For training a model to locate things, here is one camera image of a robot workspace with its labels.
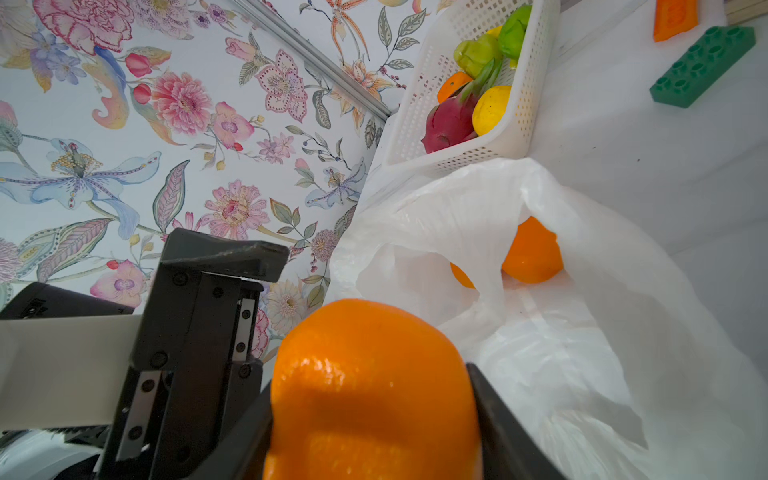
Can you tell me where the pink dragon fruit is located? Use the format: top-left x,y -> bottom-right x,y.
421,60 -> 504,153

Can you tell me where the orange fruit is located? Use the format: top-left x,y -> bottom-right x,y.
450,216 -> 564,289
437,71 -> 473,103
263,299 -> 483,479

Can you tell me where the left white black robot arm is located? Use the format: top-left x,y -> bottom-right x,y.
1,230 -> 290,479

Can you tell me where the white perforated plastic basket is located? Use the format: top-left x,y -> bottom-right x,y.
383,1 -> 560,174

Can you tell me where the yellow banana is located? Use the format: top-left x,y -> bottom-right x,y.
486,26 -> 502,38

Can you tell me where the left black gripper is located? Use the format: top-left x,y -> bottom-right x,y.
96,229 -> 290,479

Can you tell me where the yellow lemon fruit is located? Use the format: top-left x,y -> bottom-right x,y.
472,85 -> 511,136

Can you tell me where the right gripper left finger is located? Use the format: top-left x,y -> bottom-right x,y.
189,383 -> 273,480

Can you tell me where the green pepper fruit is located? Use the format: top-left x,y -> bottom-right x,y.
453,34 -> 503,79

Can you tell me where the left aluminium corner post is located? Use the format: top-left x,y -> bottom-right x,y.
234,0 -> 393,121

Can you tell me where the orange toy brick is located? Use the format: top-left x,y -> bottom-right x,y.
653,0 -> 699,42

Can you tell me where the white translucent plastic bag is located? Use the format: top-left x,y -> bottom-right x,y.
328,159 -> 767,479

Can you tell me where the green toy brick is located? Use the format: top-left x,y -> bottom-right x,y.
649,26 -> 756,108

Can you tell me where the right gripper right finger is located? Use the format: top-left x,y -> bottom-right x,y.
466,363 -> 566,480

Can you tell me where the green apple fruit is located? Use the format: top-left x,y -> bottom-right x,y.
497,4 -> 532,69

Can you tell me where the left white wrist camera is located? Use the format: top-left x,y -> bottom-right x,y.
1,315 -> 141,431

